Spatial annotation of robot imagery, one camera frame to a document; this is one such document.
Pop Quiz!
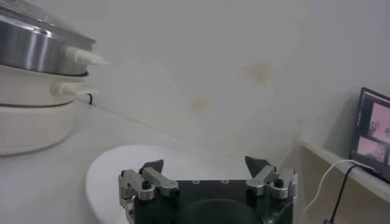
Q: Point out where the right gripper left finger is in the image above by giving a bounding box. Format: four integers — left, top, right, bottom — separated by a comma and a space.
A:
118, 159, 180, 214

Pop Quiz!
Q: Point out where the white electric cooking pot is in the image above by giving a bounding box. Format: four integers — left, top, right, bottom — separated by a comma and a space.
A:
0, 64, 100, 156

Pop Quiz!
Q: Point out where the white laptop cable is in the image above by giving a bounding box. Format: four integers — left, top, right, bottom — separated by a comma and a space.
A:
300, 159, 377, 224

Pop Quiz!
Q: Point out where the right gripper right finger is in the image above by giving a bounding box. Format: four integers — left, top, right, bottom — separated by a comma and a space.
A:
244, 155, 299, 205

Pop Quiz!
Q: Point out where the white side desk with laptop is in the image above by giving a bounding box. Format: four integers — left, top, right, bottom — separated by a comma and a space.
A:
288, 138, 390, 224

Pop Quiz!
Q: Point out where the black laptop power cable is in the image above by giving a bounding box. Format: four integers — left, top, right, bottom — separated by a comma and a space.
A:
322, 164, 380, 224

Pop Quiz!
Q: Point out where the stainless steel steamer basket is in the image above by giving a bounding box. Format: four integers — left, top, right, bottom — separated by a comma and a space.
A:
0, 12, 111, 77

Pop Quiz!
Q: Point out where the white round plate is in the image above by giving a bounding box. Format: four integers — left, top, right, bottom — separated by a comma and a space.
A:
85, 144, 254, 224

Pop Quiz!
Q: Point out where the black laptop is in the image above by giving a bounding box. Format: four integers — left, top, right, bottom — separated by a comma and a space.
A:
349, 87, 390, 185

